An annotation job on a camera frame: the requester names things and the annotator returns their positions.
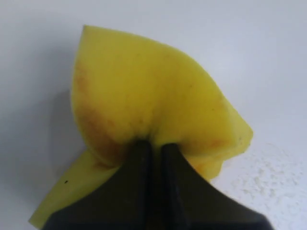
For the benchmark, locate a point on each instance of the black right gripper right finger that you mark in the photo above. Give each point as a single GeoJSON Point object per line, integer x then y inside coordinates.
{"type": "Point", "coordinates": [189, 202]}

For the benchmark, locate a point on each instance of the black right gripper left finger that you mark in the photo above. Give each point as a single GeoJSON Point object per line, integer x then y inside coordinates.
{"type": "Point", "coordinates": [119, 204]}

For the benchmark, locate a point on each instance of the yellow sponge block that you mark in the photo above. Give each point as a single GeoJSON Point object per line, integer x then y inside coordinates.
{"type": "Point", "coordinates": [127, 87]}

